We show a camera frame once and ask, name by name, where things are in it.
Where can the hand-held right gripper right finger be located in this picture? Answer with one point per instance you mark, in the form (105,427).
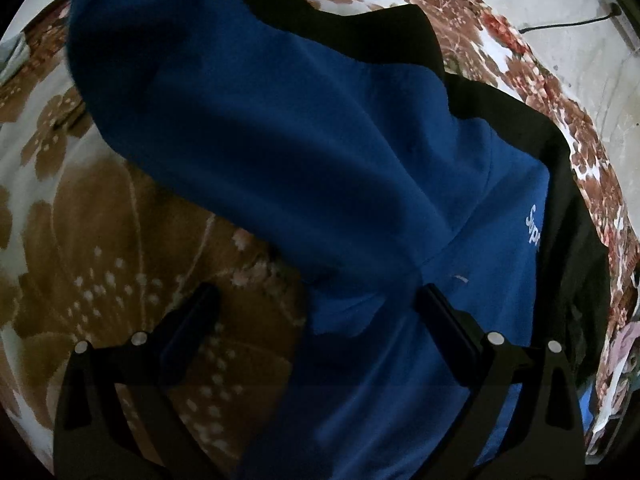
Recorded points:
(448,327)

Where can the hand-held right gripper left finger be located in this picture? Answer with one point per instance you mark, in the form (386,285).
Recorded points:
(186,330)

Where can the blue and black sweatshirt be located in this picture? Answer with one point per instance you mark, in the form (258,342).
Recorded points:
(320,170)

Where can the brown floral blanket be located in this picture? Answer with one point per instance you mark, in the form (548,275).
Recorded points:
(125,260)

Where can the pink cloth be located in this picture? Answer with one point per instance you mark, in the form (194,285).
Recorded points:
(627,342)

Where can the white red floral bedsheet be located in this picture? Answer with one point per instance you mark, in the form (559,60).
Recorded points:
(550,110)

